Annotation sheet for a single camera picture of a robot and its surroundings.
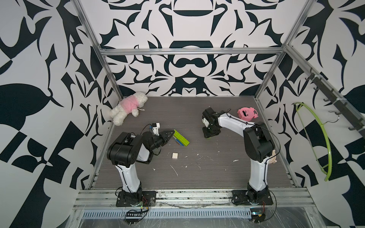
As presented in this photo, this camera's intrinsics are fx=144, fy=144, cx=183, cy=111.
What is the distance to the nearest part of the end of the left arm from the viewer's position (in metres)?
0.76

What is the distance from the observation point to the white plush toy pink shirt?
3.41 ft

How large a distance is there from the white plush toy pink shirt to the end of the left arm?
32cm
